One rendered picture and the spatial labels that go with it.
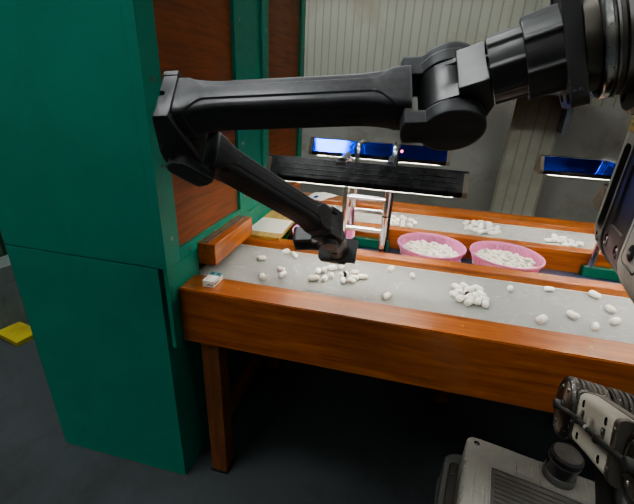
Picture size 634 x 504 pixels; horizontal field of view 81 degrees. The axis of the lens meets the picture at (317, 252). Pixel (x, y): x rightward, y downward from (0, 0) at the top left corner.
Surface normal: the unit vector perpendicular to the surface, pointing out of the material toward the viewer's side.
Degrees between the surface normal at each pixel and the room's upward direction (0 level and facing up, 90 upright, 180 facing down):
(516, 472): 0
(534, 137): 90
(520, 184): 90
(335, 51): 90
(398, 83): 47
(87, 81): 90
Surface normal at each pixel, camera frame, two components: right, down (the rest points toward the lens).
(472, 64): -0.50, -0.33
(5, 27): -0.23, 0.38
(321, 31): -0.43, 0.34
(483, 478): 0.04, -0.92
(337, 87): -0.13, -0.34
